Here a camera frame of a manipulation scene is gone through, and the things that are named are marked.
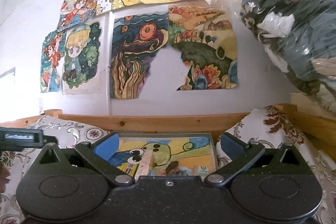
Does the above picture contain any blond chibi poster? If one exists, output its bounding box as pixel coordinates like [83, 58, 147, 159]
[62, 20, 103, 95]

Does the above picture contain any anime girl poster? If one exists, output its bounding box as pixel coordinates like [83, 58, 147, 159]
[40, 0, 97, 93]

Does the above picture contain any yellow green snack pack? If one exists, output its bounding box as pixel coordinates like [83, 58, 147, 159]
[118, 162, 139, 177]

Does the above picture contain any grey tray with frog drawing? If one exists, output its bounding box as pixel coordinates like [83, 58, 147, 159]
[108, 133, 218, 178]

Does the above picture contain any dark dried fruit packet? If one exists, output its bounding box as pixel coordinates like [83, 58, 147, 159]
[165, 160, 179, 175]

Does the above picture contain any floral white bedspread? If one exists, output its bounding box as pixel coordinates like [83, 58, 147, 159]
[6, 106, 335, 223]

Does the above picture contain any landscape hill painting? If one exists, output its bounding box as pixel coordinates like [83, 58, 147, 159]
[169, 5, 239, 90]

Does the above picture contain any swirling night painting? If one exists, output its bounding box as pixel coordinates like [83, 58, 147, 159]
[109, 11, 169, 100]

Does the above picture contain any plastic bag of clothes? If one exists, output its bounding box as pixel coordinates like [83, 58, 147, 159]
[205, 0, 335, 112]

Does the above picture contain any orange rice cracker pack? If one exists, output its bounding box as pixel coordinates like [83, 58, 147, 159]
[134, 150, 155, 181]

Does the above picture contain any wooden bed frame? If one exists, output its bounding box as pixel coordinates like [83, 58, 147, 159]
[0, 103, 336, 156]

